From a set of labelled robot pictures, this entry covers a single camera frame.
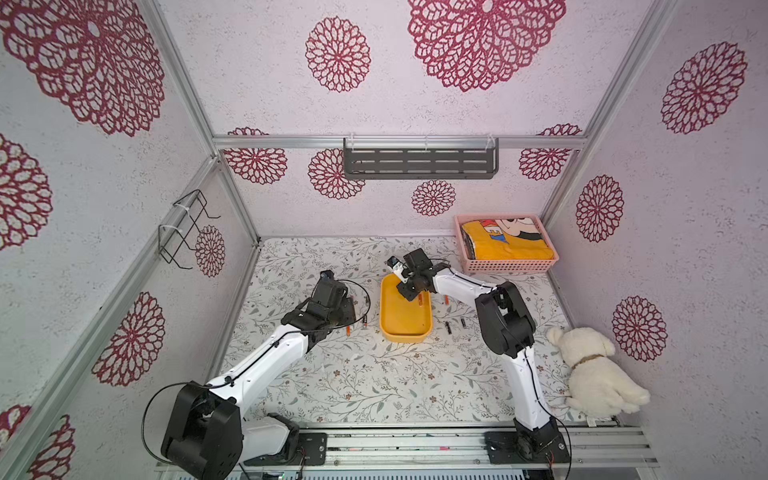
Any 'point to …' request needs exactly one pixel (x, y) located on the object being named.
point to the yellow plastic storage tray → (402, 320)
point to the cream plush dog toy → (597, 386)
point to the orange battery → (348, 330)
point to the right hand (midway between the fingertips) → (403, 280)
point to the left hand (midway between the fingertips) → (345, 308)
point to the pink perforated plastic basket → (472, 265)
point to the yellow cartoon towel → (506, 239)
